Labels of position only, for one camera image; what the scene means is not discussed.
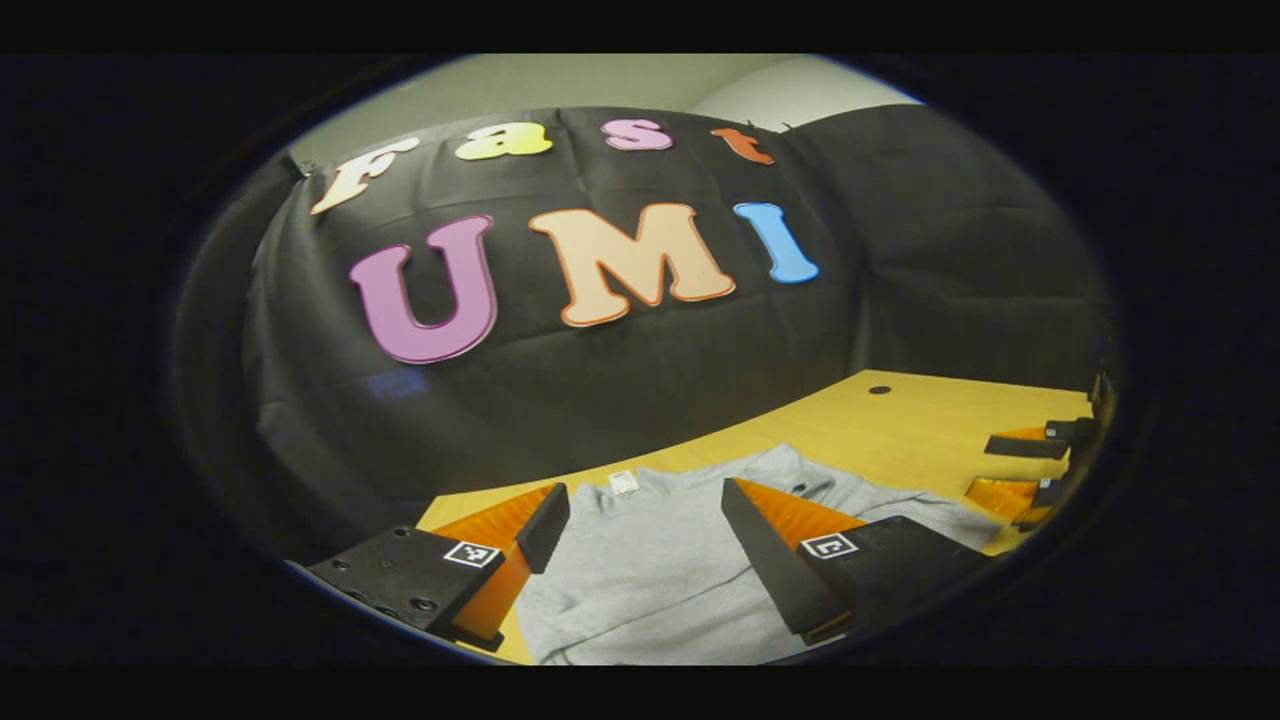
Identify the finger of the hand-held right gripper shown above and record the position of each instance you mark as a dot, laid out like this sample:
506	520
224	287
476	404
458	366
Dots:
1005	497
1030	447

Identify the gray sweatshirt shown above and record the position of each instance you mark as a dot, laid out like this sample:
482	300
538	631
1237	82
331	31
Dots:
650	575

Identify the black backdrop cloth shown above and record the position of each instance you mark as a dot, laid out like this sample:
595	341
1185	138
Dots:
650	370

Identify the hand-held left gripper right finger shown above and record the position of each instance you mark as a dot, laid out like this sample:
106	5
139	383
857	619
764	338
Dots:
760	560

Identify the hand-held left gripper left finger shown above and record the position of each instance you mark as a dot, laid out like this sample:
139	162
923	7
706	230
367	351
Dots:
545	530

